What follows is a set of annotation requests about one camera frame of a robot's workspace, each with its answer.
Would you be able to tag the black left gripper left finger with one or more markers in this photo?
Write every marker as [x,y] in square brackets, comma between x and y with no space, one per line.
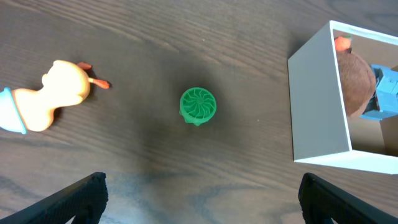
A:
[81,202]

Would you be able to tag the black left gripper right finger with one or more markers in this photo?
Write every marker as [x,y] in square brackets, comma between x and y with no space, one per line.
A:
[323,202]

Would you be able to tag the orange rubber duck toy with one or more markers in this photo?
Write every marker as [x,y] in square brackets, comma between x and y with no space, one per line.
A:
[65,84]

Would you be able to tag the yellow grey toy truck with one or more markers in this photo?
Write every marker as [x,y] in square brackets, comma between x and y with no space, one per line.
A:
[383,104]

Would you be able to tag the brown plush bear toy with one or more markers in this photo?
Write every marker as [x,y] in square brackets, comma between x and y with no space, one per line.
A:
[358,81]

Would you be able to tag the green ribbed plastic cap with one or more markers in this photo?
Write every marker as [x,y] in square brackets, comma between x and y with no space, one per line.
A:
[197,106]

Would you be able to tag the white cardboard box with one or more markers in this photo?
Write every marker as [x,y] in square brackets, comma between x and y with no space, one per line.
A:
[321,131]

